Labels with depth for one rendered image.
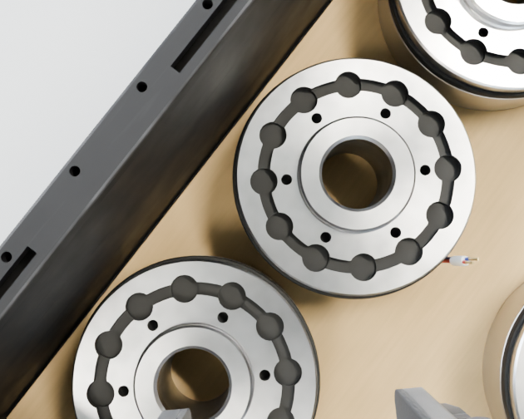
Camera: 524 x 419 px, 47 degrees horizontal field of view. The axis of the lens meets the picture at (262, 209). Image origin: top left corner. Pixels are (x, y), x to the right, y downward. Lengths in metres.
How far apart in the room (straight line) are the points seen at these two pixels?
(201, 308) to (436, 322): 0.11
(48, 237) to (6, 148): 0.27
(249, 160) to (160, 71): 0.07
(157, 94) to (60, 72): 0.27
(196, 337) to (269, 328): 0.03
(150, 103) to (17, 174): 0.27
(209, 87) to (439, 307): 0.15
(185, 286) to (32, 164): 0.22
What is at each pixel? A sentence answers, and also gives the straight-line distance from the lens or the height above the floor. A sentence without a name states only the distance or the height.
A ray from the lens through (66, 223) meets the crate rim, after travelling 0.19.
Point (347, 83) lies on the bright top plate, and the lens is 0.26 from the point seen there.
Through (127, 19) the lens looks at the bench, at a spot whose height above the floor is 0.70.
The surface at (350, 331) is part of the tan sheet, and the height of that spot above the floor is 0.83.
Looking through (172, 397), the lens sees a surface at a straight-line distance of 0.27.
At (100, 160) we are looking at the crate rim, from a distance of 0.19.
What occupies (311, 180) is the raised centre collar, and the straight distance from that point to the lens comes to 0.25.
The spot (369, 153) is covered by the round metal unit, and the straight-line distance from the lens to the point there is 0.27.
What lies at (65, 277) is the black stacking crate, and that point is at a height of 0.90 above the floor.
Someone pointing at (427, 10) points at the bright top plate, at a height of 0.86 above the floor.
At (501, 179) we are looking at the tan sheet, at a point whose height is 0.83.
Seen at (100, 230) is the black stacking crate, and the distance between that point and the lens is 0.22.
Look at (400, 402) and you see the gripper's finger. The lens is 0.16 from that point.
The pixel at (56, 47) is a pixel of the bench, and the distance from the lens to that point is 0.46.
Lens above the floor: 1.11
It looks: 85 degrees down
